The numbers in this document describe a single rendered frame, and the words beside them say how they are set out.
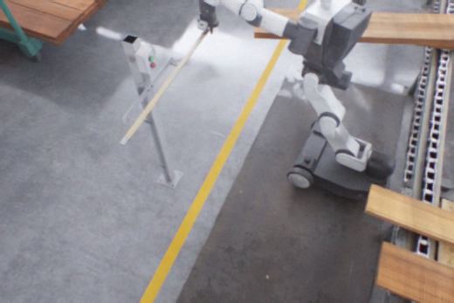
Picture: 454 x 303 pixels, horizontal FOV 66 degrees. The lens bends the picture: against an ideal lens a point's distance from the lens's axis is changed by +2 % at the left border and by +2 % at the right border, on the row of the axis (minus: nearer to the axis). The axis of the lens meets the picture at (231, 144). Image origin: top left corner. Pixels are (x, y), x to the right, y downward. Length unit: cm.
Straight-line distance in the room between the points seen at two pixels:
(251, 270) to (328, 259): 53
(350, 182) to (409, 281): 110
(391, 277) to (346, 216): 109
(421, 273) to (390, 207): 29
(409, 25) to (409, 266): 159
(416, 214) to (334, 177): 92
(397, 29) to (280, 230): 155
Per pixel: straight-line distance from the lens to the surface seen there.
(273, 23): 177
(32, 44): 353
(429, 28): 271
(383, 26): 260
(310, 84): 215
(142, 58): 172
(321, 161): 264
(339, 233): 260
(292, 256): 247
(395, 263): 167
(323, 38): 186
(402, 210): 178
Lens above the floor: 234
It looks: 55 degrees down
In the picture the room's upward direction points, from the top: 1 degrees clockwise
